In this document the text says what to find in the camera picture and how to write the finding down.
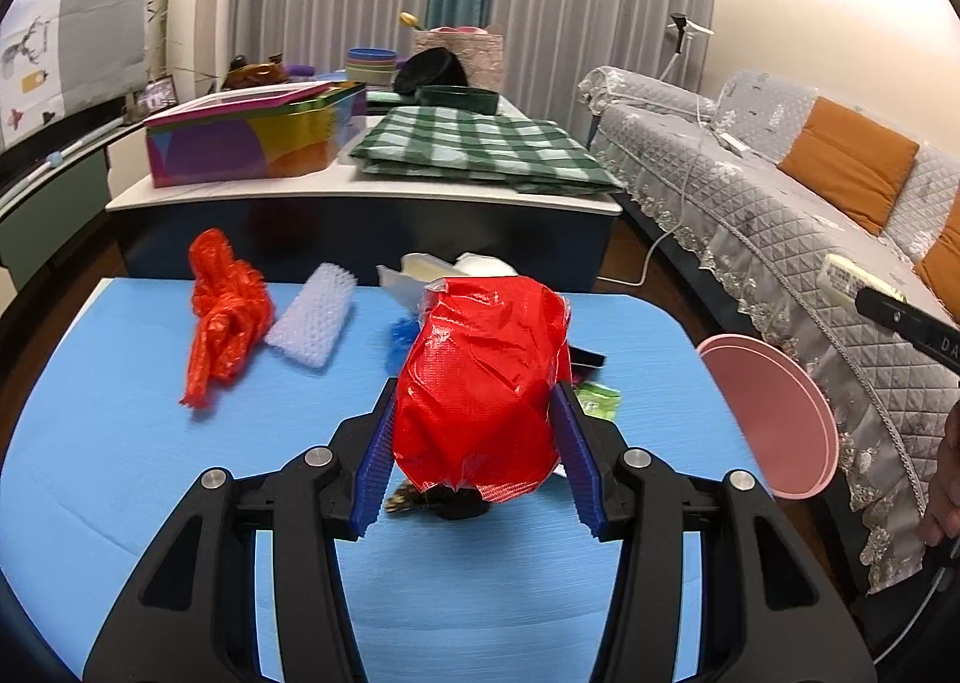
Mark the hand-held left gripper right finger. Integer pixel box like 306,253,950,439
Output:
551,383,878,683

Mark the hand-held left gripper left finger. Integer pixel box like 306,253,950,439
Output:
82,377,398,683

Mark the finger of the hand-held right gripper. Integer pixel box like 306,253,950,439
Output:
855,285,960,377

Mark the green snack packet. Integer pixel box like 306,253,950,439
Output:
574,381,622,423

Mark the red plastic bag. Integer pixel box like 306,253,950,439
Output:
394,276,575,504

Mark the blue plastic bag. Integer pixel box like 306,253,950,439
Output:
390,315,421,369

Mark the pink plastic basin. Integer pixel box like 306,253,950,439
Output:
696,334,839,500

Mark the person's right hand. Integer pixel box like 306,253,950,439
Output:
921,402,960,549

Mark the orange cushion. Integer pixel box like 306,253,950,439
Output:
913,207,960,324
776,97,920,234

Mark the white remote control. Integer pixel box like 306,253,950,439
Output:
817,252,908,313

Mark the black fabric item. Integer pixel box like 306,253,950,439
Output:
427,488,492,520

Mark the white foam net sleeve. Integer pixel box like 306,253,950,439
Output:
265,261,357,373

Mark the grey quilted sofa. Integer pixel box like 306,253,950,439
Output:
577,64,960,598

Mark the white plastic wrapper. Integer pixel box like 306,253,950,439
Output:
376,252,451,313

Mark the white crumpled paper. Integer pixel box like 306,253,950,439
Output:
450,252,522,281

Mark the orange plastic bag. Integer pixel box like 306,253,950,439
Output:
180,228,275,410

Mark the white and blue coffee table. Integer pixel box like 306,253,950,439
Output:
105,94,625,290

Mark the green checked cloth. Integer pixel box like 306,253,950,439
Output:
351,107,625,195

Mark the colourful tin box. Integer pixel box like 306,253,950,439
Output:
142,82,368,188

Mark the dark green bowl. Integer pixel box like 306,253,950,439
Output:
416,85,502,118

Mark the black hat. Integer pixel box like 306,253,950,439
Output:
392,47,470,95

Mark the stack of coloured bowls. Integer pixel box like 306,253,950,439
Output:
346,47,398,85

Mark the brown glass bowl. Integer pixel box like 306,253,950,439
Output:
225,57,290,91

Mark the pink lace basket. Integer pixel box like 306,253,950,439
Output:
412,23,505,92

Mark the dark green cabinet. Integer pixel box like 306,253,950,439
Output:
0,106,151,294

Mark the grey and white printed cloth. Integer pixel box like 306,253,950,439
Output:
0,0,147,152

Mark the white power cable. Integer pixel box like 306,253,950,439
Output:
596,94,743,288

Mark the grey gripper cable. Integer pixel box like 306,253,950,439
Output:
874,555,960,661

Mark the small photo frame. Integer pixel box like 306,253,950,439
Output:
124,74,179,122

